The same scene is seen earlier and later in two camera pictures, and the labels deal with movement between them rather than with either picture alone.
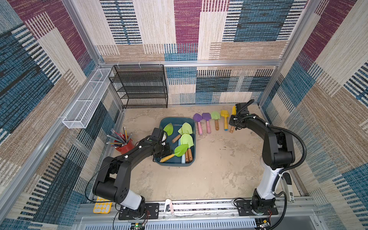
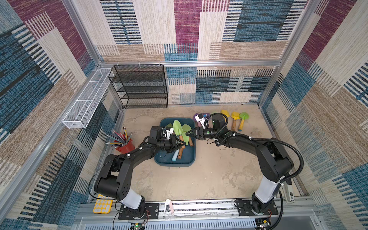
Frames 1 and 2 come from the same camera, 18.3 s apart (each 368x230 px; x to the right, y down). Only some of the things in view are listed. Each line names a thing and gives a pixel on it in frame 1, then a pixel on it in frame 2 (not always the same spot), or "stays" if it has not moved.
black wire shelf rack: [140, 86] stays
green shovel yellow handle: [166, 158] to [243, 116]
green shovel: [186, 128] stays
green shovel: [187, 139] to [178, 130]
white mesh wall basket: [88, 100] stays
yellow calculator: [102, 207] stays
